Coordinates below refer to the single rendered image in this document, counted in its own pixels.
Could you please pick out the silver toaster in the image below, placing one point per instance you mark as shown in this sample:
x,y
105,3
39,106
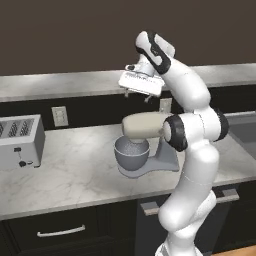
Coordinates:
x,y
18,143

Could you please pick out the beige stand mixer head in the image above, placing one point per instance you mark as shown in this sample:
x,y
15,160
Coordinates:
x,y
145,125

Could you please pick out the white wall outlet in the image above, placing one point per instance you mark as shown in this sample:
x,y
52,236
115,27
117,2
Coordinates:
x,y
165,104
60,116

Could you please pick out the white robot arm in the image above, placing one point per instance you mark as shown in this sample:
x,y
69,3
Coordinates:
x,y
195,156

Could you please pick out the steel sink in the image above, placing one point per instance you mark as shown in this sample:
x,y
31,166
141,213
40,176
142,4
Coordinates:
x,y
243,131

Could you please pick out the black cupboard door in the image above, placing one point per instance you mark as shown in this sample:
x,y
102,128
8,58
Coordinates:
x,y
245,216

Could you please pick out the black drawer front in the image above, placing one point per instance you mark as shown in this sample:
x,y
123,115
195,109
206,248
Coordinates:
x,y
50,220

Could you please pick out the grey stand mixer base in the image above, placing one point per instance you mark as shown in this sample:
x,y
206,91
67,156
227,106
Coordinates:
x,y
163,161

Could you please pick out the grey stand mixer bowl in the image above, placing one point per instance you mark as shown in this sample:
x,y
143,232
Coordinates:
x,y
131,156

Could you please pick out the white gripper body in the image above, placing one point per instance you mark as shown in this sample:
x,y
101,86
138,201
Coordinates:
x,y
141,82

